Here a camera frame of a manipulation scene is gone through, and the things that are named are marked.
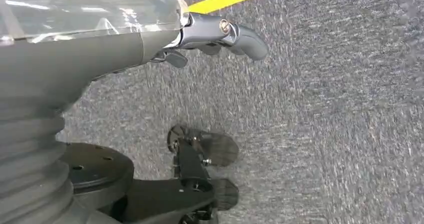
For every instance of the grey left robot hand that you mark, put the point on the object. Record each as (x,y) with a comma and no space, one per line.
(73,37)

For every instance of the ribbed grey left arm sleeve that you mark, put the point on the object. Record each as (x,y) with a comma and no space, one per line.
(30,169)

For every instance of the black robot leg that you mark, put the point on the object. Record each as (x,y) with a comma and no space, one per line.
(155,196)

